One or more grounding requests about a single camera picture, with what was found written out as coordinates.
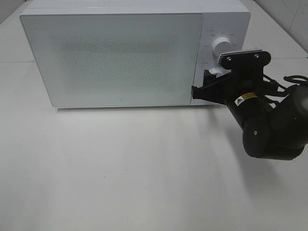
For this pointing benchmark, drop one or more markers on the white microwave knob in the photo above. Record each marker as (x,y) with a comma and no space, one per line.
(221,45)
(216,71)

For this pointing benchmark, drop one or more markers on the white microwave door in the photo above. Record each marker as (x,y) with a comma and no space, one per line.
(115,60)

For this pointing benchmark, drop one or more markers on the white microwave oven body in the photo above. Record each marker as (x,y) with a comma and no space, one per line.
(228,18)

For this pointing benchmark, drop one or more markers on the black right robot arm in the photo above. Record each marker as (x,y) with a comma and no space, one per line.
(273,118)

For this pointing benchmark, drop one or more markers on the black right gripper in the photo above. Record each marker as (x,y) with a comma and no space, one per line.
(240,91)

